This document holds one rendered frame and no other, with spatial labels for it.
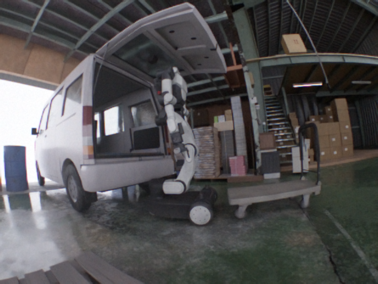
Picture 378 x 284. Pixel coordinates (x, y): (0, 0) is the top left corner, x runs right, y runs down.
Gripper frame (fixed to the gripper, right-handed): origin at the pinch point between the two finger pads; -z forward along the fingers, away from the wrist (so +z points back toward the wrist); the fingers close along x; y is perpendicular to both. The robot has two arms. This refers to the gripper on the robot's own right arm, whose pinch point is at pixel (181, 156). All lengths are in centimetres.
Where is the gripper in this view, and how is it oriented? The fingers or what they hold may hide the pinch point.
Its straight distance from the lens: 124.0
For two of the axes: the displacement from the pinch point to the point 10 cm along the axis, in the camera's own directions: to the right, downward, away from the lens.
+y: 2.4, 0.6, 9.7
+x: 9.3, -2.8, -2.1
